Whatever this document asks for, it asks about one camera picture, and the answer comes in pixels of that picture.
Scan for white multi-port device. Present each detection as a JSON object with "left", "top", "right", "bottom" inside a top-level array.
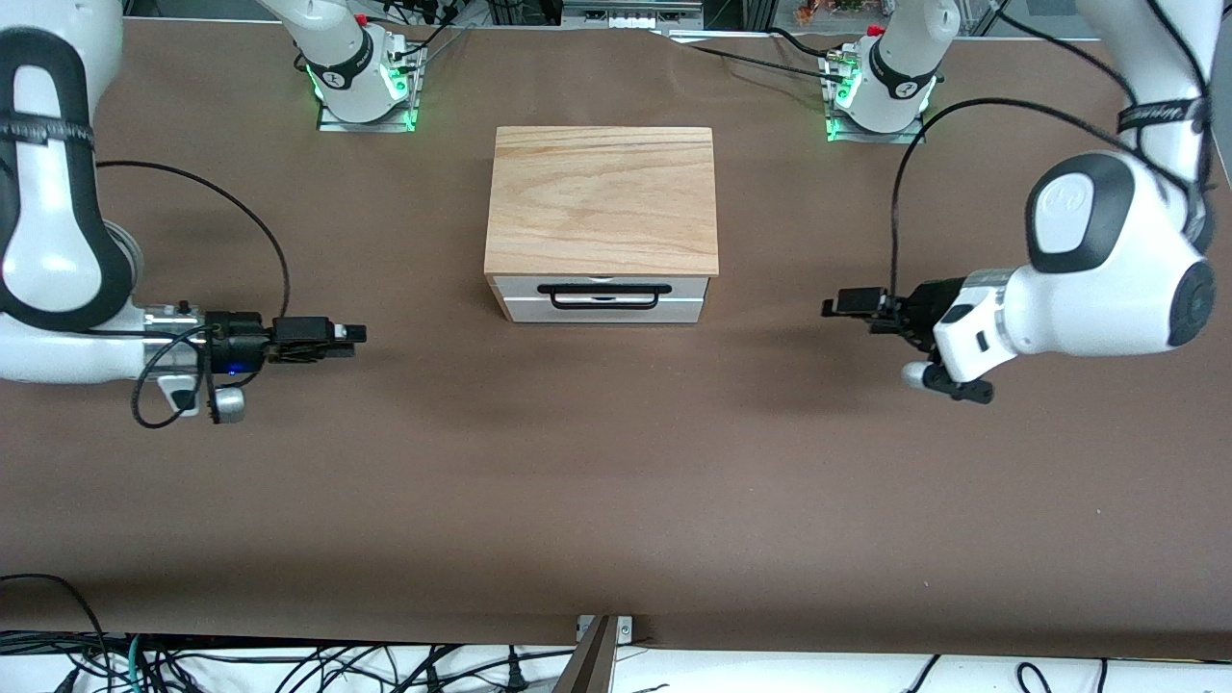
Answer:
[{"left": 561, "top": 0, "right": 706, "bottom": 31}]

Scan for small metal table bracket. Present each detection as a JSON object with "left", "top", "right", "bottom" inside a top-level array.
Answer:
[{"left": 576, "top": 614, "right": 634, "bottom": 644}]

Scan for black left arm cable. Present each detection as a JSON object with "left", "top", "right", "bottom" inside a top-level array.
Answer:
[{"left": 889, "top": 0, "right": 1216, "bottom": 301}]

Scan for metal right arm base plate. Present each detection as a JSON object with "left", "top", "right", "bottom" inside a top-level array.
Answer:
[{"left": 316, "top": 43, "right": 421, "bottom": 134}]

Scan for long black table cable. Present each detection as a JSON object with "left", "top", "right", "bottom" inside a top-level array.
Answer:
[{"left": 664, "top": 34, "right": 848, "bottom": 84}]

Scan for short black table cable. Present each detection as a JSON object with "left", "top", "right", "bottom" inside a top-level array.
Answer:
[{"left": 768, "top": 26, "right": 834, "bottom": 59}]

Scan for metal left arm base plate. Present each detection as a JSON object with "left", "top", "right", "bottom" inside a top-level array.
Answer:
[{"left": 825, "top": 48, "right": 928, "bottom": 145}]

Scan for wooden drawer cabinet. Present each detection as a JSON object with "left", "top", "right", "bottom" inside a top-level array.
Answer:
[{"left": 484, "top": 126, "right": 720, "bottom": 324}]

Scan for white-fronted wooden drawer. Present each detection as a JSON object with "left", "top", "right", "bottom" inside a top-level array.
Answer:
[{"left": 492, "top": 276, "right": 711, "bottom": 300}]

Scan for tangled black floor cables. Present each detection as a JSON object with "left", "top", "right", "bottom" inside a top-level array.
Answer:
[{"left": 0, "top": 630, "right": 578, "bottom": 693}]

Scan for black wire drawer handle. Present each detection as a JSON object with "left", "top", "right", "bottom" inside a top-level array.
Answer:
[{"left": 536, "top": 283, "right": 673, "bottom": 312}]

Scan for black looped floor cable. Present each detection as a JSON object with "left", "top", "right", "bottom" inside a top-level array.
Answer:
[{"left": 0, "top": 573, "right": 113, "bottom": 693}]

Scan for dark slanted bar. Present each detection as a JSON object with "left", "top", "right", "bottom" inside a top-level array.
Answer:
[{"left": 552, "top": 616, "right": 618, "bottom": 693}]

